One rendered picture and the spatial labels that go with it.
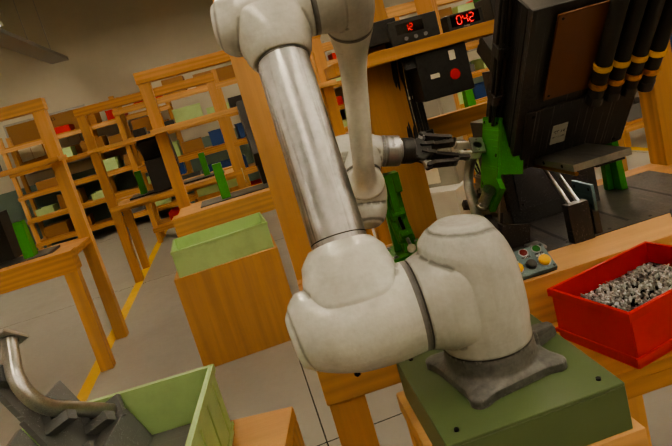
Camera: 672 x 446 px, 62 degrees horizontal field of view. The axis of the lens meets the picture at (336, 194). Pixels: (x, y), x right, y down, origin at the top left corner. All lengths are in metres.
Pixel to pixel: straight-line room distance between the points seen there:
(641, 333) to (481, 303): 0.42
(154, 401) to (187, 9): 10.60
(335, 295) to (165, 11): 10.94
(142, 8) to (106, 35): 0.85
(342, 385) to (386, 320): 0.54
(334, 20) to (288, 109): 0.22
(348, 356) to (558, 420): 0.33
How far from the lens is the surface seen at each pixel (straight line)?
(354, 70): 1.28
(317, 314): 0.88
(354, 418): 1.45
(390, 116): 1.88
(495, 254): 0.91
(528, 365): 0.99
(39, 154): 11.92
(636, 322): 1.22
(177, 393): 1.35
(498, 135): 1.60
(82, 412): 1.29
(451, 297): 0.89
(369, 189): 1.42
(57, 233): 11.40
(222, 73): 8.44
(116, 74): 11.64
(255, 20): 1.07
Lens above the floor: 1.47
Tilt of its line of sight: 10 degrees down
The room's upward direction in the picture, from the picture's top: 16 degrees counter-clockwise
